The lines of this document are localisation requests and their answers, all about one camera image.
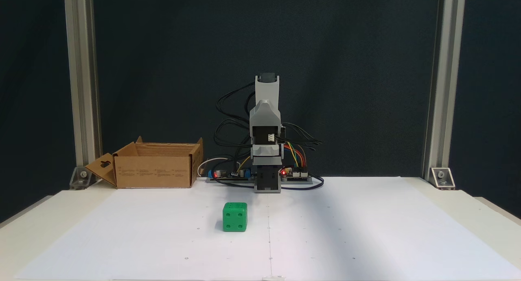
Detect metal corner bracket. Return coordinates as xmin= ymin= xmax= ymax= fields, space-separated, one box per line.
xmin=430 ymin=167 xmax=456 ymax=191
xmin=69 ymin=166 xmax=97 ymax=190

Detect thick black cable bundle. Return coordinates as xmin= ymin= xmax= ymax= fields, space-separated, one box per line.
xmin=214 ymin=81 xmax=256 ymax=168

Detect brown cardboard box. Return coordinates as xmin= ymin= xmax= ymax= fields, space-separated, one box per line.
xmin=85 ymin=137 xmax=204 ymax=189

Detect aluminium frame post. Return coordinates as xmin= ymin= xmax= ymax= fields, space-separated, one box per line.
xmin=422 ymin=0 xmax=466 ymax=182
xmin=64 ymin=0 xmax=102 ymax=180

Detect small motor controller board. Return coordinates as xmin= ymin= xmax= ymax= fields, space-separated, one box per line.
xmin=281 ymin=167 xmax=310 ymax=181

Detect thin black motor wires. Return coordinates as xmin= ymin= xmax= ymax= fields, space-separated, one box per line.
xmin=281 ymin=122 xmax=324 ymax=152

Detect coloured jumper wires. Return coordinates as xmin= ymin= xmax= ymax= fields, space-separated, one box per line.
xmin=284 ymin=141 xmax=307 ymax=170

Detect grey mounting plate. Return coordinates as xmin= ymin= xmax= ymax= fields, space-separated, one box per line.
xmin=206 ymin=176 xmax=314 ymax=185

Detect green dice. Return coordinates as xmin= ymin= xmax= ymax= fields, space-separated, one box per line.
xmin=223 ymin=202 xmax=248 ymax=233

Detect white cable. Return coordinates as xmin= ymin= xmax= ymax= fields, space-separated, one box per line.
xmin=198 ymin=157 xmax=229 ymax=177

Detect blue circuit board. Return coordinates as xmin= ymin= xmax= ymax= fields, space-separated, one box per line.
xmin=208 ymin=168 xmax=255 ymax=181

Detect black power cable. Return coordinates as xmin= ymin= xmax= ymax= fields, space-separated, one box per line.
xmin=212 ymin=175 xmax=325 ymax=191

